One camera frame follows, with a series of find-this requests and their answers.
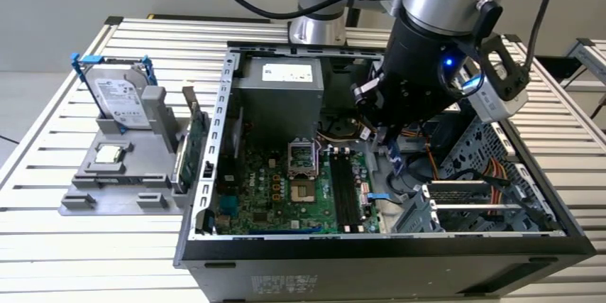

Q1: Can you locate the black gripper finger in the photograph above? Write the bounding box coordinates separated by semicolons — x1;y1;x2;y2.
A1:
350;77;404;150

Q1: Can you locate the RAM stick with blue label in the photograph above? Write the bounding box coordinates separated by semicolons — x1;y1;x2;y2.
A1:
384;139;408;179

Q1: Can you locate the RAM slot with white clips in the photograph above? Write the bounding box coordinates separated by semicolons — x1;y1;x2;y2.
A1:
334;146;357;233

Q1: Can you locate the grey power supply unit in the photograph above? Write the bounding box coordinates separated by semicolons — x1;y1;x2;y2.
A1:
234;56;326;141

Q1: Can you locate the metal socket cover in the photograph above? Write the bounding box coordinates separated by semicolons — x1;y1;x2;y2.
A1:
287;138;319;178

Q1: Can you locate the CPU socket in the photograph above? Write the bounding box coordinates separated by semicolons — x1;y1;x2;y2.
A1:
289;180;318;204

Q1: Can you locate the green Dell motherboard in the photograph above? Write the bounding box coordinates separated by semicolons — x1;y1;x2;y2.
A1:
215;146;384;236

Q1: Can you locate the aluminium slatted side table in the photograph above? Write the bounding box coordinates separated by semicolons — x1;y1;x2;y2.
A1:
561;36;606;119

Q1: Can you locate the grey metal disk bay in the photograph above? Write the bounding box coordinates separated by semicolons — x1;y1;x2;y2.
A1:
392;179;530;233

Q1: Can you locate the blue expansion slot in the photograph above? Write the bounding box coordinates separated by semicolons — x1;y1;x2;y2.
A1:
249;226;318;236

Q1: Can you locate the grey plastic parts rack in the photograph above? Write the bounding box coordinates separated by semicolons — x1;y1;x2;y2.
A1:
57;86;197;218

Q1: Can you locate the black open PC case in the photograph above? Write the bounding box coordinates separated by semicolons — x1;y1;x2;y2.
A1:
173;40;598;303

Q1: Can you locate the silver hard disk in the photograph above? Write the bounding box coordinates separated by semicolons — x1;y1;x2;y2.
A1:
85;65;153;130

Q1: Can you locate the silver CPU chip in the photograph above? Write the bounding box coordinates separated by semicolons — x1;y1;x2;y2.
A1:
94;146;126;165

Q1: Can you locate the white yellow supply wire bundle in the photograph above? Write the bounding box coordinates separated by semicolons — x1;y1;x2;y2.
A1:
315;128;380;145

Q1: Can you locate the wire locking lever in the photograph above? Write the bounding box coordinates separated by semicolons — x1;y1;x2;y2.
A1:
311;138;329;178

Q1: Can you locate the orange power wire bundle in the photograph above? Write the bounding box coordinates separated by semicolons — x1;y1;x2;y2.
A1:
400;128;438;180

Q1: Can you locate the thick black cable loop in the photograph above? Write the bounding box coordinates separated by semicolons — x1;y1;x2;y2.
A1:
386;159;428;205

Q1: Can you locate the blue-tabbed black data cable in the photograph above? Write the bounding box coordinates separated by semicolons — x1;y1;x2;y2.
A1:
368;192;413;204

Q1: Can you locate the flat orange yellow power cable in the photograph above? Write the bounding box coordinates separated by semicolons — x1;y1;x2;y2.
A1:
481;158;512;219

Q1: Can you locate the thin black camera cable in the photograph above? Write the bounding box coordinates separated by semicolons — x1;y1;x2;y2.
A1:
524;0;564;70

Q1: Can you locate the graphics card with metal bracket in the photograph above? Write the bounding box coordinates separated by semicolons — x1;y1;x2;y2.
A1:
171;84;213;197

